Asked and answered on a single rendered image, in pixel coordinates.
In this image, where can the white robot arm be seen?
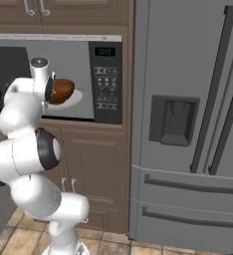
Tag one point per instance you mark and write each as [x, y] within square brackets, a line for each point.
[25, 156]

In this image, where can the microwave start button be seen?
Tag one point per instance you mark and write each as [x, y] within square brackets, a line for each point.
[107, 106]

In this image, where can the grey microwave oven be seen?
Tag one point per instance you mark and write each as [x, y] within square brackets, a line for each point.
[107, 83]

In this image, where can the brown base cupboard door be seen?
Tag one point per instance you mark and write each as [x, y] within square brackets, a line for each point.
[60, 156]
[98, 172]

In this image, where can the white microwave turntable plate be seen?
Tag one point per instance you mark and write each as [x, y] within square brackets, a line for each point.
[74, 99]

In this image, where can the brown bowl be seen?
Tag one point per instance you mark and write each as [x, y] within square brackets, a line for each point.
[62, 90]

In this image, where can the dark microwave door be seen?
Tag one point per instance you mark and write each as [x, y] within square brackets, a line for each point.
[9, 64]

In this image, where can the grey fridge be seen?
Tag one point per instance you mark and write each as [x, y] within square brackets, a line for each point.
[175, 66]

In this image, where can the brown wall cupboard door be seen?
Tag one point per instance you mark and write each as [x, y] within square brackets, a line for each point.
[9, 11]
[85, 11]

